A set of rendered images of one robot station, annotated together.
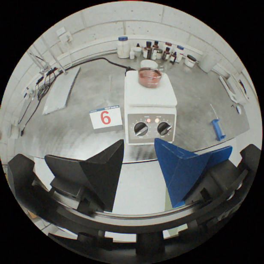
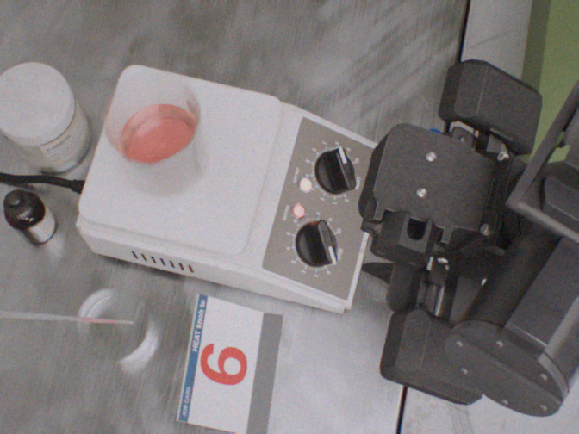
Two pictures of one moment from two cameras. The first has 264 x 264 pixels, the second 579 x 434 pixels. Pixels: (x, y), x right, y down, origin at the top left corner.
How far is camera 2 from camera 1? 0.58 m
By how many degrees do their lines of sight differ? 18
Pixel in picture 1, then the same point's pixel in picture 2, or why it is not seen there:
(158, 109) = (274, 168)
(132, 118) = (279, 257)
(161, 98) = (250, 145)
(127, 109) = (246, 261)
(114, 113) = (220, 324)
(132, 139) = (339, 282)
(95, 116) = (206, 400)
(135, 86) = (179, 210)
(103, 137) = (293, 401)
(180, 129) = (346, 96)
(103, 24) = not seen: outside the picture
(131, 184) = not seen: hidden behind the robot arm
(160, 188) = not seen: hidden behind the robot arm
